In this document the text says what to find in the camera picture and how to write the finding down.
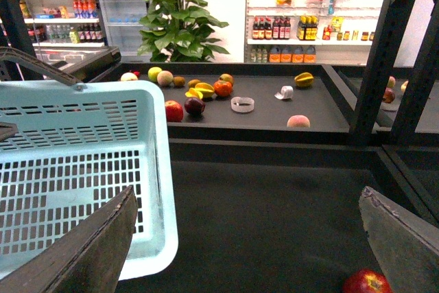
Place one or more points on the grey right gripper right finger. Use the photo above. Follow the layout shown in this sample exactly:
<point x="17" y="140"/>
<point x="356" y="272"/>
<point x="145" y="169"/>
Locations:
<point x="404" y="245"/>

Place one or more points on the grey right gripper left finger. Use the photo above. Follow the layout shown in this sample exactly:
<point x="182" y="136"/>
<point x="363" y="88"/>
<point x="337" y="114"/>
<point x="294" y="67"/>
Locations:
<point x="89" y="258"/>

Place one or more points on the light blue plastic basket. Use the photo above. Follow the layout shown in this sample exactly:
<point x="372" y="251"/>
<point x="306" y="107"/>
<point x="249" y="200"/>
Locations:
<point x="75" y="146"/>

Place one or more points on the red-green mango fruit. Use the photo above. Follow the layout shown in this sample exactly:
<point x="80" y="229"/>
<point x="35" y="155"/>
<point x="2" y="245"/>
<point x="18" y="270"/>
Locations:
<point x="226" y="77"/>

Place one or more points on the red apple near gripper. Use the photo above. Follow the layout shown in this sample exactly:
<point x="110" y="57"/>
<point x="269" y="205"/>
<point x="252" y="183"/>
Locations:
<point x="367" y="281"/>

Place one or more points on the fruit on right tray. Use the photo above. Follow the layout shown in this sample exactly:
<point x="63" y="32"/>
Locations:
<point x="389" y="96"/>

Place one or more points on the pink peach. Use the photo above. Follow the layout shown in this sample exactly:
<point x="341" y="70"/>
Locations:
<point x="298" y="121"/>

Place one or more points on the red apple on tray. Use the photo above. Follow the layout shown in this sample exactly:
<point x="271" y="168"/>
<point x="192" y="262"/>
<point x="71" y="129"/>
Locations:
<point x="174" y="111"/>

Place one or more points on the dark purple plum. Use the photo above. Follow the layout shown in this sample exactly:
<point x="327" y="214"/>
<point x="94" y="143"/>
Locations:
<point x="194" y="106"/>

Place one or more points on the white round onion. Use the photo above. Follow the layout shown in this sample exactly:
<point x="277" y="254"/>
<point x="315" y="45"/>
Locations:
<point x="128" y="76"/>

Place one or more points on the black fruit display tray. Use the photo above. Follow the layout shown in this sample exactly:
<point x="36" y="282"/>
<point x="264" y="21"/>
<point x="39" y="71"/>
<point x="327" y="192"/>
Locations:
<point x="326" y="103"/>

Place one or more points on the pale pink round fruit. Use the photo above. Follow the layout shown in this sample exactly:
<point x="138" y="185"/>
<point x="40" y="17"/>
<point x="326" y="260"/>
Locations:
<point x="165" y="78"/>

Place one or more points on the green apple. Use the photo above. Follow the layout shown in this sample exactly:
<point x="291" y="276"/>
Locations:
<point x="153" y="73"/>

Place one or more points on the yellow star fruit right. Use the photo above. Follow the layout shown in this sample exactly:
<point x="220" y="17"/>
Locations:
<point x="304" y="80"/>

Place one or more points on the yellow star fruit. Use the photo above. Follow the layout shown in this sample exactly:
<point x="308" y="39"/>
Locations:
<point x="304" y="80"/>
<point x="201" y="90"/>

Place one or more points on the white tape roll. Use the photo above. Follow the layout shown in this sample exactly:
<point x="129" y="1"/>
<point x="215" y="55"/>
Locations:
<point x="285" y="93"/>

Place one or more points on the brown kiwi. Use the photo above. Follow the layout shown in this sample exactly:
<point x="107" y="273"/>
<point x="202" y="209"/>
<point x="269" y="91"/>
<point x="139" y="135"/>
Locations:
<point x="179" y="81"/>

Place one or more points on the small brown-orange fruit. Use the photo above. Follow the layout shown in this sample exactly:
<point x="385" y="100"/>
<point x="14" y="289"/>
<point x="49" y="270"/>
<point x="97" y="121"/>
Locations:
<point x="193" y="83"/>

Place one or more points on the yellow star fruit centre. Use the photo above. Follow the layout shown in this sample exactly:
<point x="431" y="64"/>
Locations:
<point x="201" y="90"/>

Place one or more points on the green potted plant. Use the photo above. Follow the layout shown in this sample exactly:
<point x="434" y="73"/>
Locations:
<point x="180" y="31"/>

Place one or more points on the left drinks shelf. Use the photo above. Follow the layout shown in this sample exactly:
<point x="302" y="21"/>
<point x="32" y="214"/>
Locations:
<point x="69" y="23"/>

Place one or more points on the right grocery shelf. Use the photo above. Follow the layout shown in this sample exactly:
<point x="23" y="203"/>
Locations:
<point x="333" y="32"/>

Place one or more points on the glass door fridge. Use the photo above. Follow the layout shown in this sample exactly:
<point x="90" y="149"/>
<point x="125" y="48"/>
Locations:
<point x="120" y="21"/>

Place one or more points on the black metal frame post left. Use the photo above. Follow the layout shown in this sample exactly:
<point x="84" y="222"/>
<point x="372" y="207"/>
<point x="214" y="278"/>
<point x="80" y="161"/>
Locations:
<point x="16" y="30"/>

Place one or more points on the black metal frame post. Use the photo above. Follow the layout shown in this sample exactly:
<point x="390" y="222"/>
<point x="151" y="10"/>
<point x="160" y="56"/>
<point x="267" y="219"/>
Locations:
<point x="16" y="30"/>
<point x="393" y="20"/>

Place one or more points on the black metal frame post right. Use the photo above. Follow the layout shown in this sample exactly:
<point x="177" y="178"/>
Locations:
<point x="393" y="20"/>

